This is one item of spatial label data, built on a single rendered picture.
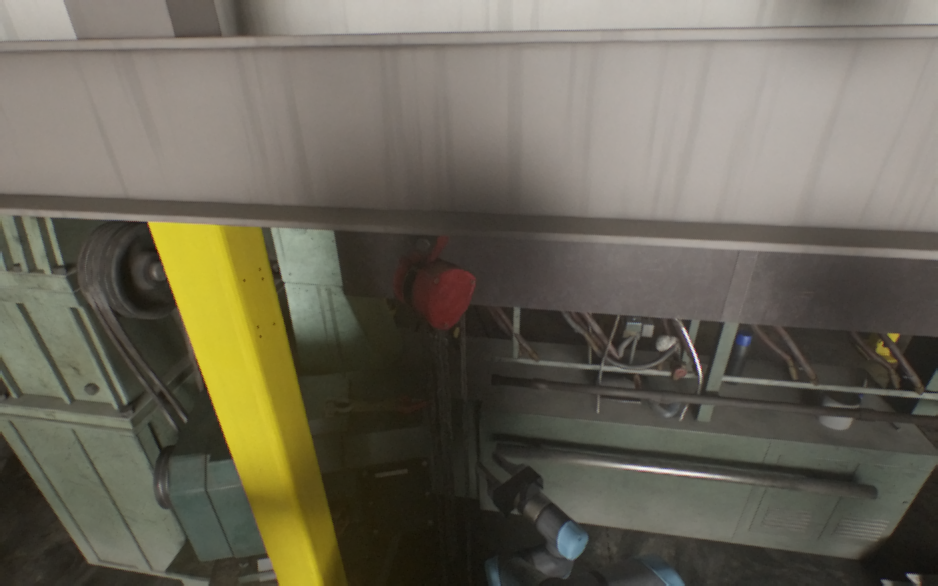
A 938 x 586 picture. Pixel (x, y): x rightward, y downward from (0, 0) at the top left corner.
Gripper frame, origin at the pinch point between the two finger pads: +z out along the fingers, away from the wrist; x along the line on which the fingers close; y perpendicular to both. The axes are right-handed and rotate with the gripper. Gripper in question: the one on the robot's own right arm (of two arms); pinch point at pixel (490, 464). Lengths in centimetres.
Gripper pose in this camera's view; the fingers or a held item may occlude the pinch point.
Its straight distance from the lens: 140.6
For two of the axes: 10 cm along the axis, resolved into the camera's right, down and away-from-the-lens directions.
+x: 7.8, -3.2, 5.4
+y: 0.2, 8.7, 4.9
